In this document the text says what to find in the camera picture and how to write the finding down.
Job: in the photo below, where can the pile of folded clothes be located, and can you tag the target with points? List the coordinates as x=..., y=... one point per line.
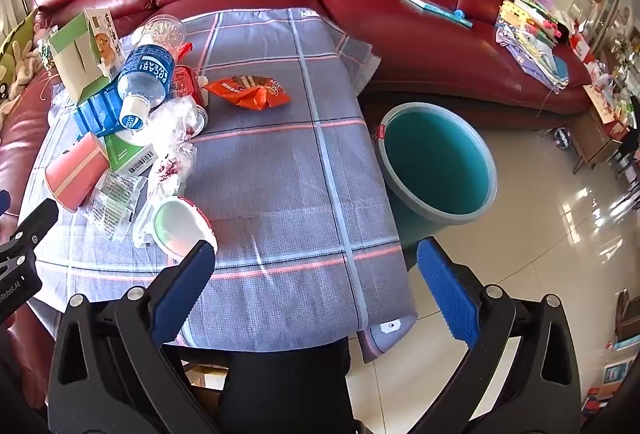
x=530, y=59

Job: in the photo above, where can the pink paper cup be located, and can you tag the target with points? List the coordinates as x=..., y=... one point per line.
x=75, y=169

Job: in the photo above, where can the clear printed plastic wrapper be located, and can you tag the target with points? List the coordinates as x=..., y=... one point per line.
x=112, y=206

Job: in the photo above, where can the wooden side table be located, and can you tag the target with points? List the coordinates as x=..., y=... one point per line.
x=590, y=139

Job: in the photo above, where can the bag of green beads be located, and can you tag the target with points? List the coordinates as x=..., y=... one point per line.
x=45, y=54

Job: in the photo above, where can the green cushion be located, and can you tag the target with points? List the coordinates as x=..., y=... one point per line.
x=15, y=34

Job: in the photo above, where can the person's black trousers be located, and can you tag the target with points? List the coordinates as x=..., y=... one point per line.
x=285, y=389

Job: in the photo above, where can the red yellow snack wrapper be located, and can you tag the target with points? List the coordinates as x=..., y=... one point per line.
x=187, y=82

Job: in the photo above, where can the white bowl with red rim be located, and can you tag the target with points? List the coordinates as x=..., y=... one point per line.
x=177, y=224

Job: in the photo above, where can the teal book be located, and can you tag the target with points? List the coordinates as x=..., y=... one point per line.
x=425, y=3

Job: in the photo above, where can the blue cardboard box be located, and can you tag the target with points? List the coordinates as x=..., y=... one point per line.
x=97, y=112

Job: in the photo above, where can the colourful printed box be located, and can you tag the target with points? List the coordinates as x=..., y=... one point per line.
x=615, y=374

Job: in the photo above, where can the red white paper bag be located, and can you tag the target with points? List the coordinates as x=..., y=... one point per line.
x=582, y=48

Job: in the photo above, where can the blue-green plastic bucket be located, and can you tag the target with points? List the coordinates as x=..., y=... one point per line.
x=440, y=164

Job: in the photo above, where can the beige plush toy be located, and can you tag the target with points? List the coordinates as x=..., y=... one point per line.
x=20, y=74

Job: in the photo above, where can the clear bottle with blue label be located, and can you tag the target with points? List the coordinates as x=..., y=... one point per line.
x=147, y=74

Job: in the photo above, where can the green white paper carton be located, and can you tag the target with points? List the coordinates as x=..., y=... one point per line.
x=75, y=54

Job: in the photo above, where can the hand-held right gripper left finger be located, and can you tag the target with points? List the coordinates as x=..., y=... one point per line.
x=182, y=294

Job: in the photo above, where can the orange snack packet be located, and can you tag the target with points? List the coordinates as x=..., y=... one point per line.
x=245, y=94

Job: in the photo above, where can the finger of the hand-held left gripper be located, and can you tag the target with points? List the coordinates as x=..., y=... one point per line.
x=37, y=219
x=3, y=201

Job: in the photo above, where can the black chair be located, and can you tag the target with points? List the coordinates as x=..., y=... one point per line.
x=627, y=149

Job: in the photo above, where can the grey plaid tablecloth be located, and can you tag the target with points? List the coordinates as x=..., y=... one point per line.
x=280, y=174

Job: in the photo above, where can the green white medicine box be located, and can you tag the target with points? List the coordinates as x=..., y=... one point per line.
x=125, y=152

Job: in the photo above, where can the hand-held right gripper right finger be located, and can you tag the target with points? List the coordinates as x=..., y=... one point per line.
x=445, y=294

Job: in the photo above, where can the blue white ball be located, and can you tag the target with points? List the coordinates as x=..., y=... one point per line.
x=562, y=138

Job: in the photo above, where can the white plastic bag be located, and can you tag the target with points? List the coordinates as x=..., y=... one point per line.
x=172, y=129

